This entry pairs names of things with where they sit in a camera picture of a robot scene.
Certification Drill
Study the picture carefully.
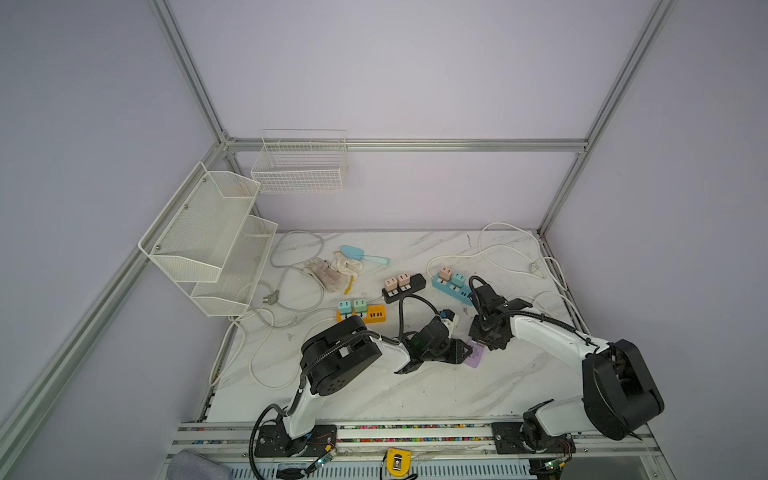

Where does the green plug left on orange strip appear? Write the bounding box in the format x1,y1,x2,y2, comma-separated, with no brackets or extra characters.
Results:
338,300,354,318

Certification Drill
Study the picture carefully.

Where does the orange power strip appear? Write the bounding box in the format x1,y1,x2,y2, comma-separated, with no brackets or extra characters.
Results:
336,301,387,324

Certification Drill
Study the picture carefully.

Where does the grey cloth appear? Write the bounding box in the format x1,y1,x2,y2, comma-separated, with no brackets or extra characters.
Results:
166,450,232,480

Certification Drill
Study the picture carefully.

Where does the pink plug left on black strip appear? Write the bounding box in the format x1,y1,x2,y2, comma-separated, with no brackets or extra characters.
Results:
384,277,398,293

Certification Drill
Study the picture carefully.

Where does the yellow tape measure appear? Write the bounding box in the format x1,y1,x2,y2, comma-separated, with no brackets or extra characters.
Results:
384,448,412,479

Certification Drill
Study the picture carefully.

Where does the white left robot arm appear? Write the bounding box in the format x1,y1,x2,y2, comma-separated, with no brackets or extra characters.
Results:
247,294,473,479

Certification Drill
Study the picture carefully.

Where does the purple power strip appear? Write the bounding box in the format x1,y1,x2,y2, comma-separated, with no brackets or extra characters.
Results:
464,340,485,368

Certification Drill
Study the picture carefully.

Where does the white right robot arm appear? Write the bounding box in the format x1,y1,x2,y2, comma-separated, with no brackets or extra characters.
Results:
468,275,665,452

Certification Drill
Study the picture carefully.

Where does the black power strip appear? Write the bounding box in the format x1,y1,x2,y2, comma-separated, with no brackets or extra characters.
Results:
382,273,426,304

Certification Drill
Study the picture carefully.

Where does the pink plug on teal strip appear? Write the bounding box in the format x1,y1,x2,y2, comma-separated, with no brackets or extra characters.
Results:
437,267,453,284

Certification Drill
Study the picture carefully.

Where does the green plug on orange strip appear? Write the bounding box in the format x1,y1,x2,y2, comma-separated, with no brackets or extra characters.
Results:
338,300,354,318
353,299,368,316

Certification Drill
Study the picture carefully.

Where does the beige power strip bundle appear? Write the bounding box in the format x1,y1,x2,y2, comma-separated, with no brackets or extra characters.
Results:
302,251,364,295

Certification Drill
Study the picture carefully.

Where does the green plug right on orange strip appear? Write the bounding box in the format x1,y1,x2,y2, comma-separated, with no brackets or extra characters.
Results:
353,299,368,316

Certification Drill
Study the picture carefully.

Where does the white mesh two-tier shelf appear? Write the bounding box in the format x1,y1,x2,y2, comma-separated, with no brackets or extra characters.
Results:
138,164,278,317

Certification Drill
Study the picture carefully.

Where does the green plug on teal strip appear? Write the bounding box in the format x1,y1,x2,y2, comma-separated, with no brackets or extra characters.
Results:
450,272,466,289

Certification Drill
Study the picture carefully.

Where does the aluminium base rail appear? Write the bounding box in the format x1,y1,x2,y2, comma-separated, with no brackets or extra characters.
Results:
159,418,674,479

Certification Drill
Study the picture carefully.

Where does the teal power strip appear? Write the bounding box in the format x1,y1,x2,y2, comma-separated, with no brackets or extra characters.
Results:
432,276,472,306

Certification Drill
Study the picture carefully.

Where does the white wire basket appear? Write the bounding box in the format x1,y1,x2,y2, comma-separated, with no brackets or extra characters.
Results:
251,129,348,194

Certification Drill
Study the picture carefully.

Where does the white power strip cable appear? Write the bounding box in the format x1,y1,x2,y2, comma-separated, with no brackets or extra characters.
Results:
425,221,592,337

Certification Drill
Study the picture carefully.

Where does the grey cable with plug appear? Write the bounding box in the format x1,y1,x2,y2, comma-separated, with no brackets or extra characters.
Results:
254,230,328,313

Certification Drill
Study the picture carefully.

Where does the aluminium frame corner post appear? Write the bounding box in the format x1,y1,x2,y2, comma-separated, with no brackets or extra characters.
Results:
537,0,678,237

